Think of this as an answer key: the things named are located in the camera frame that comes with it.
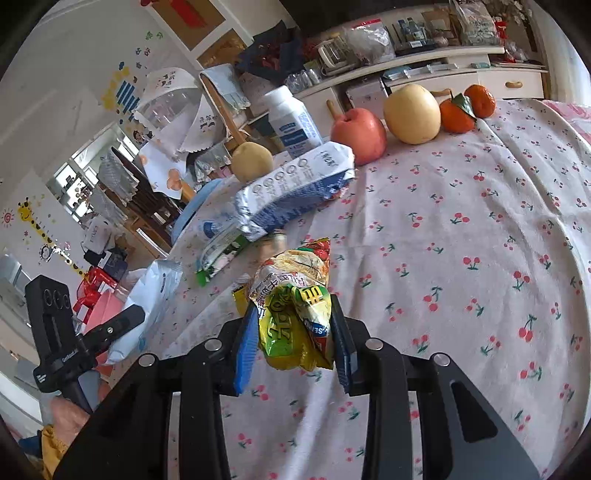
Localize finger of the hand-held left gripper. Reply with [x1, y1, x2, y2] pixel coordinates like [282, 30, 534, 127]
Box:
[76, 304, 147, 358]

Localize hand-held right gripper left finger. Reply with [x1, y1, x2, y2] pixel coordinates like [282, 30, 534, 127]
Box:
[53, 304, 260, 480]

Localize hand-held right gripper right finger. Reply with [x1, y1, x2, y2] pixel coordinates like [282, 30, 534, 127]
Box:
[329, 296, 541, 480]

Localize white blue packet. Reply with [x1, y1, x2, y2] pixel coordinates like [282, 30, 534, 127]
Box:
[107, 258, 183, 363]

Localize yellow green snack packet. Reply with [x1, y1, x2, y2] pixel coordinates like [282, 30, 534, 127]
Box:
[232, 237, 335, 372]

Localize green white wrapper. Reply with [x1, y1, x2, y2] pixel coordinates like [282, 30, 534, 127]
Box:
[196, 233, 250, 287]

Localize white plastic wrap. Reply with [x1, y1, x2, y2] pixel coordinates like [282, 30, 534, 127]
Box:
[198, 203, 241, 252]

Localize silver blue packet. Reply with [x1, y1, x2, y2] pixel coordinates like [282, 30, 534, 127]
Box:
[235, 142, 356, 241]

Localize person's left hand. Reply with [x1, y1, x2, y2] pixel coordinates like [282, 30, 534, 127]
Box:
[48, 396, 93, 446]

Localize red gift box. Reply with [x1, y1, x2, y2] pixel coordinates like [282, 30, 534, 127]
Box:
[76, 267, 116, 305]

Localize dark blue box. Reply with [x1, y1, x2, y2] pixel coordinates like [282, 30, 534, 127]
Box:
[104, 251, 127, 278]

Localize white paper bag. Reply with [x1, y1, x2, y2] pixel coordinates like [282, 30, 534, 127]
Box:
[83, 217, 114, 252]

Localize dark chair grey lace cover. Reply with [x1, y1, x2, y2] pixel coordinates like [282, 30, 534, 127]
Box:
[111, 147, 183, 241]

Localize dining table orange print cloth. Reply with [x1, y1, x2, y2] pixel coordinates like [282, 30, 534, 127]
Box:
[139, 138, 195, 200]

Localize small yellow pear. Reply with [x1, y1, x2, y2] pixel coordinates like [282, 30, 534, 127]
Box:
[231, 141, 274, 183]

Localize red apple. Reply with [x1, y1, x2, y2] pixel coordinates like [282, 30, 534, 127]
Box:
[330, 107, 387, 166]

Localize light wooden chair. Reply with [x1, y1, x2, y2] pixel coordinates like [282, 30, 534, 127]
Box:
[198, 71, 250, 149]

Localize white bottle with blue label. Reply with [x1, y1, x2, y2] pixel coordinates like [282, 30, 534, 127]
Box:
[263, 85, 324, 158]

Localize large yellow pear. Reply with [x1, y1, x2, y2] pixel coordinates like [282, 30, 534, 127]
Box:
[383, 83, 441, 145]

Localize pink storage box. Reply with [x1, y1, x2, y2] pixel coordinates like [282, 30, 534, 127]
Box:
[345, 78, 391, 118]

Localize orange with green leaf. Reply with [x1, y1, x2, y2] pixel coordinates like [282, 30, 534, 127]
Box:
[438, 92, 477, 134]

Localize white printed sack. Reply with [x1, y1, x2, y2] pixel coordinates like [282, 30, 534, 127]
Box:
[240, 71, 273, 116]

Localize light blue towel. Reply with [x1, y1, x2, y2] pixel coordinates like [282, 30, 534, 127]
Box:
[203, 64, 251, 112]

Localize set of glass cups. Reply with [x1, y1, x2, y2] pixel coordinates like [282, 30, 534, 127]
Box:
[284, 69, 321, 93]

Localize plain orange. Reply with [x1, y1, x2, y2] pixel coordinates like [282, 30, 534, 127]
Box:
[464, 84, 497, 118]

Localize white kettle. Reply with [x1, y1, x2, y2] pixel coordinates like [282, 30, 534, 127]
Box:
[318, 37, 356, 75]

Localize dark wrapped flower bouquet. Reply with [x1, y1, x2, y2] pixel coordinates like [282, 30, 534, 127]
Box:
[235, 21, 305, 88]

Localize white television cabinet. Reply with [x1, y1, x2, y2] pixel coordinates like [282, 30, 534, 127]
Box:
[277, 45, 550, 139]

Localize clear plastic food bag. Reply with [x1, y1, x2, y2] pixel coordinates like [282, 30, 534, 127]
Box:
[344, 21, 397, 65]

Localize red checked table cover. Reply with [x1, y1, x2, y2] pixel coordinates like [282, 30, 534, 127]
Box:
[542, 99, 591, 148]

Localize pack of small bottles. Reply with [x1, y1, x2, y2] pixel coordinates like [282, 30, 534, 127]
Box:
[399, 16, 432, 44]

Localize brown paper bag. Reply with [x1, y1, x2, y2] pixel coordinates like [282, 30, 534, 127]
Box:
[422, 9, 455, 40]

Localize large clear snack bag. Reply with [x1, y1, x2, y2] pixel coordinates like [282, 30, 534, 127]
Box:
[450, 0, 499, 46]

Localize giraffe height wall sticker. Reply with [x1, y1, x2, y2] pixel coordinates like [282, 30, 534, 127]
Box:
[16, 196, 88, 278]

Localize blue yellow wall stickers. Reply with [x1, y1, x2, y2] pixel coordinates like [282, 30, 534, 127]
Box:
[100, 60, 141, 116]

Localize brown wall panel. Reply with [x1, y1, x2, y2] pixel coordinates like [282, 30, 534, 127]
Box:
[145, 0, 227, 51]

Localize red knot wall decoration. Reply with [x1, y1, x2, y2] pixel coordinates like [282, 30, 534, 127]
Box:
[139, 0, 206, 16]

